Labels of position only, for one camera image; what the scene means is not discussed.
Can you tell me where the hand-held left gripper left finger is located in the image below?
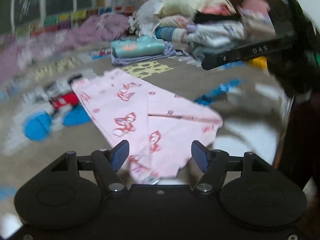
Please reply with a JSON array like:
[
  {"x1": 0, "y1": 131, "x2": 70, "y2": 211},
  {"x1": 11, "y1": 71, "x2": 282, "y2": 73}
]
[{"x1": 50, "y1": 140, "x2": 130, "y2": 195}]

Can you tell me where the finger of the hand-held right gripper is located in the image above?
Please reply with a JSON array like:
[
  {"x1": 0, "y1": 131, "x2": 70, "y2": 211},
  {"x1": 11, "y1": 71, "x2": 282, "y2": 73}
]
[{"x1": 201, "y1": 49, "x2": 242, "y2": 71}]

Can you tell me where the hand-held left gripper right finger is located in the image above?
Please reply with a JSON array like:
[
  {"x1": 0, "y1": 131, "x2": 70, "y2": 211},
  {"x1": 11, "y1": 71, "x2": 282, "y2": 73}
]
[{"x1": 191, "y1": 140, "x2": 272, "y2": 195}]

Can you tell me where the pink printed garment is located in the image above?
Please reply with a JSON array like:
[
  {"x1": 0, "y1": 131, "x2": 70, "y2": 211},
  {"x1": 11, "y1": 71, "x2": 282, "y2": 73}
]
[{"x1": 71, "y1": 69, "x2": 224, "y2": 184}]

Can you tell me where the person's right forearm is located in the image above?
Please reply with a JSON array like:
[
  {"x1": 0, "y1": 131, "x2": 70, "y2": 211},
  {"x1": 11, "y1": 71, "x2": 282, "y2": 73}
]
[{"x1": 274, "y1": 90, "x2": 320, "y2": 188}]

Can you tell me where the pile of mixed clothes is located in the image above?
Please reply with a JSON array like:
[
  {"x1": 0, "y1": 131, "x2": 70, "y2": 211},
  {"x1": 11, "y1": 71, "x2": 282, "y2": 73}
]
[{"x1": 195, "y1": 0, "x2": 298, "y2": 39}]

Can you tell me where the grey folded fleece garment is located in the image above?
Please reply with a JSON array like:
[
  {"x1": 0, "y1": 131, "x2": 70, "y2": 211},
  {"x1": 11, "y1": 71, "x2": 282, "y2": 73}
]
[{"x1": 189, "y1": 41, "x2": 225, "y2": 60}]

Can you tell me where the white quilted printed garment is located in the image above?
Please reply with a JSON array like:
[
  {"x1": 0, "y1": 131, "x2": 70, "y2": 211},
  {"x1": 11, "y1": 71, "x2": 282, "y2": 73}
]
[{"x1": 185, "y1": 21, "x2": 248, "y2": 47}]

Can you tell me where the yellow knit garment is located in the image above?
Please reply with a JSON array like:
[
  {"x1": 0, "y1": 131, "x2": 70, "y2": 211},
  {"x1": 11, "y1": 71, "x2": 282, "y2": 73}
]
[{"x1": 250, "y1": 56, "x2": 268, "y2": 70}]

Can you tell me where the black garment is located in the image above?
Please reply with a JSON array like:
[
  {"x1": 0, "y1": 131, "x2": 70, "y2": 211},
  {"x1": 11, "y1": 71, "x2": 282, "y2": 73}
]
[{"x1": 194, "y1": 12, "x2": 243, "y2": 24}]

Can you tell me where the salmon pink garment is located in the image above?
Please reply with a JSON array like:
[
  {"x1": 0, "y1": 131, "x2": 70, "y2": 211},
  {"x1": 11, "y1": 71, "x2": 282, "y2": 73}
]
[{"x1": 200, "y1": 0, "x2": 270, "y2": 15}]

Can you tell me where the cartoon mouse printed blanket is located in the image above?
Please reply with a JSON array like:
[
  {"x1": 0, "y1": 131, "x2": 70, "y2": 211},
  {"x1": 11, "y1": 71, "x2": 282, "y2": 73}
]
[{"x1": 0, "y1": 34, "x2": 293, "y2": 200}]

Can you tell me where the blue and white folded garment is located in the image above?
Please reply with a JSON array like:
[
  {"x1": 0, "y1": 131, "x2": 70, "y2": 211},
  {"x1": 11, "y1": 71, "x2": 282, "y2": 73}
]
[{"x1": 154, "y1": 26, "x2": 187, "y2": 42}]

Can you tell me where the cream quilt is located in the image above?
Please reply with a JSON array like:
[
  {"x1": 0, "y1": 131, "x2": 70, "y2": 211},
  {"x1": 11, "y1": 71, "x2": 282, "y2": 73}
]
[{"x1": 159, "y1": 0, "x2": 225, "y2": 18}]

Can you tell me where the lavender folded garment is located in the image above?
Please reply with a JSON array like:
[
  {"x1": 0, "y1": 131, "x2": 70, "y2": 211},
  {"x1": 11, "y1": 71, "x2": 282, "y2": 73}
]
[{"x1": 110, "y1": 42, "x2": 177, "y2": 67}]

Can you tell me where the teal folded garment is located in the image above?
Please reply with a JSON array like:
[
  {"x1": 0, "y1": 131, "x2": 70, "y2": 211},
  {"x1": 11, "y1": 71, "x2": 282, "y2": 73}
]
[{"x1": 110, "y1": 36, "x2": 165, "y2": 58}]

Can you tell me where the white ruffled garment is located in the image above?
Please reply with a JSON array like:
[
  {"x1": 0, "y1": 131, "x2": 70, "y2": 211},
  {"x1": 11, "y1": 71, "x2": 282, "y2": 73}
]
[{"x1": 129, "y1": 0, "x2": 165, "y2": 39}]

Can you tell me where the purple floral quilt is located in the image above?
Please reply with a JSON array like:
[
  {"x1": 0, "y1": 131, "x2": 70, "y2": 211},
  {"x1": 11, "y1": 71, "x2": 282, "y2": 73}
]
[{"x1": 0, "y1": 14, "x2": 130, "y2": 80}]

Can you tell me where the colourful alphabet headboard panel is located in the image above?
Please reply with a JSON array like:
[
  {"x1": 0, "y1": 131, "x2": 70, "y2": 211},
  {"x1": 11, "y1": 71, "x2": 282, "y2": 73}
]
[{"x1": 15, "y1": 5, "x2": 140, "y2": 38}]

